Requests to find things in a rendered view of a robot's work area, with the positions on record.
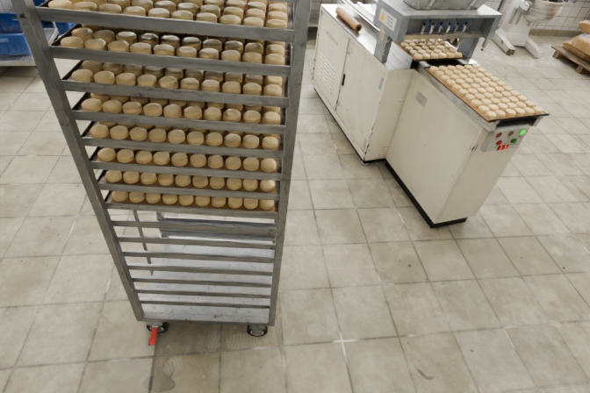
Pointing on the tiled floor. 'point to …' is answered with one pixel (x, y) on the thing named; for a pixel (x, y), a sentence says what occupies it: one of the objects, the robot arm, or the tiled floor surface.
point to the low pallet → (572, 59)
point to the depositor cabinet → (359, 84)
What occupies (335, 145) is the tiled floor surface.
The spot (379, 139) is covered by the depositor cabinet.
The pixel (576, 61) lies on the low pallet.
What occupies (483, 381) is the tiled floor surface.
